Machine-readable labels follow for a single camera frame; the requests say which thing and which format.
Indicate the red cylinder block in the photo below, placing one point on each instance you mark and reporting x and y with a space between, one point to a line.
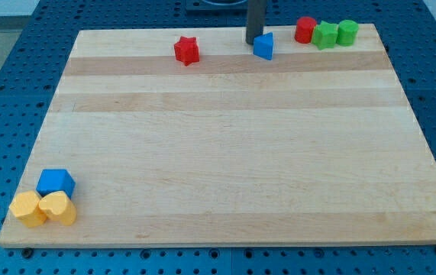
304 29

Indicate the blue triangle block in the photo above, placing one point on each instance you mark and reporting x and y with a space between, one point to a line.
263 46

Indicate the red star block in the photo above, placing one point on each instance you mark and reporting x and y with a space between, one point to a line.
187 50

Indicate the green star block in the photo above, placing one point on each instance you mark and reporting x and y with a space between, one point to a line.
324 35

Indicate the green cylinder block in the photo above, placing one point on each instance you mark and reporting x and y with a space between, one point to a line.
347 32

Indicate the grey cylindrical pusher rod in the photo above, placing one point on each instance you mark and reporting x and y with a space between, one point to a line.
256 13

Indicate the yellow heart block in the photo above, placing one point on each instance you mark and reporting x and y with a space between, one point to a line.
57 206

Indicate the yellow hexagon block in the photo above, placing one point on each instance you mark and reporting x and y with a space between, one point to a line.
25 208

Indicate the blue cube block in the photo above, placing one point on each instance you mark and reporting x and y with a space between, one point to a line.
53 180

